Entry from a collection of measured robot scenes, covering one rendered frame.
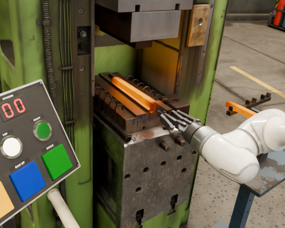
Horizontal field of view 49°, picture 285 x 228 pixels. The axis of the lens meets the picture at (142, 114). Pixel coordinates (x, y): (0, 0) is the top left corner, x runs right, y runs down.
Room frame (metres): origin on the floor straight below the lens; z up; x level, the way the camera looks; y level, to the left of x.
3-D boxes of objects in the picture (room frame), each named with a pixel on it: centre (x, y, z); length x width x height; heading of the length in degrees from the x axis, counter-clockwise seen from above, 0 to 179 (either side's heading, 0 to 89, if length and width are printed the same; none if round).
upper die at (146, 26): (1.24, 0.10, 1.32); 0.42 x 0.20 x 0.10; 36
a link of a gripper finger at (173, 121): (0.96, -0.11, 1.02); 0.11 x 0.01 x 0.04; 40
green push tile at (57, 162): (0.70, 0.23, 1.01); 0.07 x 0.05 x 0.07; 151
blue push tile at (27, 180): (0.61, 0.27, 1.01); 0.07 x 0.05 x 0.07; 151
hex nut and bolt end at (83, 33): (1.08, 0.23, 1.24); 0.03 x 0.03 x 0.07; 36
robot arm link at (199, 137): (0.85, -0.21, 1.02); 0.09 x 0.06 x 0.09; 126
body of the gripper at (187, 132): (0.91, -0.16, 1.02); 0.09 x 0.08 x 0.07; 36
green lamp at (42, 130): (0.72, 0.27, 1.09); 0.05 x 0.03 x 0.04; 126
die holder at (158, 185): (1.28, 0.06, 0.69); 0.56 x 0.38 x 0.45; 36
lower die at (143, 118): (1.24, 0.10, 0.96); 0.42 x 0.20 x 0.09; 36
